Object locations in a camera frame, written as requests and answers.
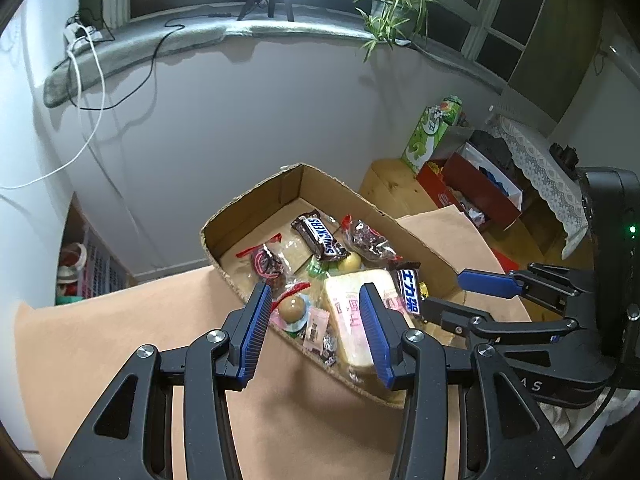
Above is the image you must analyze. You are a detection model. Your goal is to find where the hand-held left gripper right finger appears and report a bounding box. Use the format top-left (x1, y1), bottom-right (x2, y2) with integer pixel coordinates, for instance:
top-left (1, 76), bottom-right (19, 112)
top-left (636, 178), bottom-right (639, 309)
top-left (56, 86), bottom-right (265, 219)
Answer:
top-left (359, 282), bottom-right (583, 480)

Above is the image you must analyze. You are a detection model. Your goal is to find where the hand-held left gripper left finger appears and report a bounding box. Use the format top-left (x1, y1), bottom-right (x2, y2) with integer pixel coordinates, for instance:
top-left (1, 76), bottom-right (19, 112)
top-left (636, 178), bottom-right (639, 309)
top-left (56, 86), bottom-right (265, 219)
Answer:
top-left (51, 282), bottom-right (273, 480)

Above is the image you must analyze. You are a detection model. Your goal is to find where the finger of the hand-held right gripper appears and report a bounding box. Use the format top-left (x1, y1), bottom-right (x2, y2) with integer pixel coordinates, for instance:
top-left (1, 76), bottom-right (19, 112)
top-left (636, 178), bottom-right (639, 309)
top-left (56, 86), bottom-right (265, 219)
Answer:
top-left (424, 296), bottom-right (582, 357)
top-left (457, 262), bottom-right (597, 315)

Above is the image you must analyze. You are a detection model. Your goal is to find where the sliced bread packet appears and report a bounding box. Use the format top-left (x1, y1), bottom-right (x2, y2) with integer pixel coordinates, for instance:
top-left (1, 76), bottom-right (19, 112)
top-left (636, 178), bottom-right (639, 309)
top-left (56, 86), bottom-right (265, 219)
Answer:
top-left (324, 269), bottom-right (416, 378)

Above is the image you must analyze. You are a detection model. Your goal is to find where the brown jelly cup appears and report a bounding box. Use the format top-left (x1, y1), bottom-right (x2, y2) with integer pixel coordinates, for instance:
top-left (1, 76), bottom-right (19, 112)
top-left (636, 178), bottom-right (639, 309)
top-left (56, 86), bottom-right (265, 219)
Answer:
top-left (270, 294), bottom-right (313, 336)

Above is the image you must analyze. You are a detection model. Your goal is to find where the brown chocolate bar blue print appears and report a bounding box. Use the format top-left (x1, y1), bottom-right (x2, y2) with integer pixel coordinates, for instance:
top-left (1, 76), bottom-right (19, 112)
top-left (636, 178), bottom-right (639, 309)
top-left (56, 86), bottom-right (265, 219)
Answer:
top-left (395, 261), bottom-right (426, 316)

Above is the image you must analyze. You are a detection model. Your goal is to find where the small pink packet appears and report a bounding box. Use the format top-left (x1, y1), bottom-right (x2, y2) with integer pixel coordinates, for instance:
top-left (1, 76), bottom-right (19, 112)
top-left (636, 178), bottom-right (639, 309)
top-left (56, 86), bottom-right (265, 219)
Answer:
top-left (302, 309), bottom-right (328, 353)

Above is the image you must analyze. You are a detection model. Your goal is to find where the clear dried fruit packet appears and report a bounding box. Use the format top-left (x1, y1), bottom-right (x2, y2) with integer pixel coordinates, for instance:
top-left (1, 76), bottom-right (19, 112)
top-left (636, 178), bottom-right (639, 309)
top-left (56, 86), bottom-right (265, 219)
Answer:
top-left (340, 216), bottom-right (403, 267)
top-left (236, 242), bottom-right (311, 296)

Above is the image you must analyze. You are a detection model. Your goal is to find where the brown chocolate bar white print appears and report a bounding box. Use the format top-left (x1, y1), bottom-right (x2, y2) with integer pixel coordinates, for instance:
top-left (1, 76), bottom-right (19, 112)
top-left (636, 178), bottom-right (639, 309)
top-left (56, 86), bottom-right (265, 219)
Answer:
top-left (291, 210), bottom-right (351, 261)

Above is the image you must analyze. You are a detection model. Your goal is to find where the cardboard box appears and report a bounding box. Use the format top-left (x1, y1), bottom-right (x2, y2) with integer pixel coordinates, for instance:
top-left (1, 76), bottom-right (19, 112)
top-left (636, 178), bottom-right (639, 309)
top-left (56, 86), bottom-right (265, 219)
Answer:
top-left (200, 162), bottom-right (468, 408)

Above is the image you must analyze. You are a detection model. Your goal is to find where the dark red box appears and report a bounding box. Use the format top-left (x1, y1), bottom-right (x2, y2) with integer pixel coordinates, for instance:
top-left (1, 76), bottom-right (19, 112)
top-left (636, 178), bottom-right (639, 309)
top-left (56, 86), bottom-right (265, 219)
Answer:
top-left (442, 142), bottom-right (523, 233)

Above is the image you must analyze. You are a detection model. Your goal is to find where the bright red box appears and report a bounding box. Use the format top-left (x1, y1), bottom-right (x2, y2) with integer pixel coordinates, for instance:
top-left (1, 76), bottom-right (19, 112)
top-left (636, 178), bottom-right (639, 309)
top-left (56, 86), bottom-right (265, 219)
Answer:
top-left (416, 160), bottom-right (466, 211)

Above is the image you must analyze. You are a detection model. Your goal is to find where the white lace cloth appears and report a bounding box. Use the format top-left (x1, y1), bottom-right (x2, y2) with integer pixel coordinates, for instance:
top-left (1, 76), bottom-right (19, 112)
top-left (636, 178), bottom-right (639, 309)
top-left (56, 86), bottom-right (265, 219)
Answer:
top-left (487, 115), bottom-right (591, 261)

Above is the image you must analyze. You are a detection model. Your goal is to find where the dark figurine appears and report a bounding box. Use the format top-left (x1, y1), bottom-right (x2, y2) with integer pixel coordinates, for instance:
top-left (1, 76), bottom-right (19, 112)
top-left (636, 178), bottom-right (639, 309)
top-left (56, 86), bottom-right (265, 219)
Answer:
top-left (549, 144), bottom-right (581, 171)

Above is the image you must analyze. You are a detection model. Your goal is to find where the dark clothing pile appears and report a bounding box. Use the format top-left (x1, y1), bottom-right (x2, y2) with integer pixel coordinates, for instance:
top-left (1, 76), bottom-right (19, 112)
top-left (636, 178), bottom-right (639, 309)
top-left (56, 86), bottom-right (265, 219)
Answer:
top-left (470, 129), bottom-right (516, 173)

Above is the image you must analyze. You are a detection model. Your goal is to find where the white knitted cloth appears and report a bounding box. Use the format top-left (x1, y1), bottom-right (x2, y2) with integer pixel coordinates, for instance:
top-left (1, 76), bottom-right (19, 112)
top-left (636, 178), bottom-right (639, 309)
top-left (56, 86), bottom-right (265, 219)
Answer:
top-left (542, 390), bottom-right (631, 451)

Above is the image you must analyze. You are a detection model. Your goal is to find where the brown paper sheet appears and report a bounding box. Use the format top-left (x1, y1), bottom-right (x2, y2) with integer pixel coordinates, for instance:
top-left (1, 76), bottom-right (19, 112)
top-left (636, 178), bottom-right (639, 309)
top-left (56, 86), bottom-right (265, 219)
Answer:
top-left (14, 212), bottom-right (533, 480)

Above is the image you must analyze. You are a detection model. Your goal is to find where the green carton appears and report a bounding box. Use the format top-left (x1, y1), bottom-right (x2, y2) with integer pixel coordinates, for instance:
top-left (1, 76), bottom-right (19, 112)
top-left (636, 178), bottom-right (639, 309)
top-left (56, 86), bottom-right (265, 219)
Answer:
top-left (400, 94), bottom-right (463, 176)

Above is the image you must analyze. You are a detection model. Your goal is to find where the white plastic basket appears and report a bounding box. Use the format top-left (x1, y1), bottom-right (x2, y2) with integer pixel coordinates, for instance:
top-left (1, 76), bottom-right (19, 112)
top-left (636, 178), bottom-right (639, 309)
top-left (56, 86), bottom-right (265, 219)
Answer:
top-left (82, 225), bottom-right (131, 296)

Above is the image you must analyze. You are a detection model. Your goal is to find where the red white container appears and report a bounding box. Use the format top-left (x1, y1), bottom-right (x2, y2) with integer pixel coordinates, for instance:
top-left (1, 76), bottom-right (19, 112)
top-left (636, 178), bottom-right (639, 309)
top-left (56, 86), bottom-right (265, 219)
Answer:
top-left (56, 242), bottom-right (88, 293)

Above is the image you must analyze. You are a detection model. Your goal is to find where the olive curtain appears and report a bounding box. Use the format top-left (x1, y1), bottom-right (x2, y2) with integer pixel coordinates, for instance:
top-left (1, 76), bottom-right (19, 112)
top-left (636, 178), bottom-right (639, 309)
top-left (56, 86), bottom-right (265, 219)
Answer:
top-left (507, 0), bottom-right (618, 126)

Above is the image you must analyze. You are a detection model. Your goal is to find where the potted spider plant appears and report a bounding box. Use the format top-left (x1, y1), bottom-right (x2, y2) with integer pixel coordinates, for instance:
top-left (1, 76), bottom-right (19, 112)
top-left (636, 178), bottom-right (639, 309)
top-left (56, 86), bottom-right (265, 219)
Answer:
top-left (342, 0), bottom-right (458, 63)

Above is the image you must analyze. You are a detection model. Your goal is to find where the white power strip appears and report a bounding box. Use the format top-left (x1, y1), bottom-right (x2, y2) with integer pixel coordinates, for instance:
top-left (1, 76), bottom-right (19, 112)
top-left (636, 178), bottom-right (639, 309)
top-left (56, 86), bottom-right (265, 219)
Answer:
top-left (62, 24), bottom-right (101, 46)

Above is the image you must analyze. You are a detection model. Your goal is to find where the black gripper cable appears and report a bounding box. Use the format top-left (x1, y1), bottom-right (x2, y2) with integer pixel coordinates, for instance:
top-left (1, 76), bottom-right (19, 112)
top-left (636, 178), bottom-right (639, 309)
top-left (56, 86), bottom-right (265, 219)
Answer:
top-left (565, 385), bottom-right (616, 446)

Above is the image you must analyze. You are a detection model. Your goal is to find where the white window frame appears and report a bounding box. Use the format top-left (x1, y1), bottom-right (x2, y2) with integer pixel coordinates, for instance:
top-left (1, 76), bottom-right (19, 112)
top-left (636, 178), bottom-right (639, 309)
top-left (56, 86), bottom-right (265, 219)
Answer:
top-left (80, 0), bottom-right (551, 86)

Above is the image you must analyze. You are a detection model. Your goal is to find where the white cable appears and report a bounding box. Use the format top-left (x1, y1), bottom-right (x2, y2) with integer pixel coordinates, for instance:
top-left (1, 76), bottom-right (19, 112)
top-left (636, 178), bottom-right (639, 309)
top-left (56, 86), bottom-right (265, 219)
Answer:
top-left (0, 25), bottom-right (106, 191)

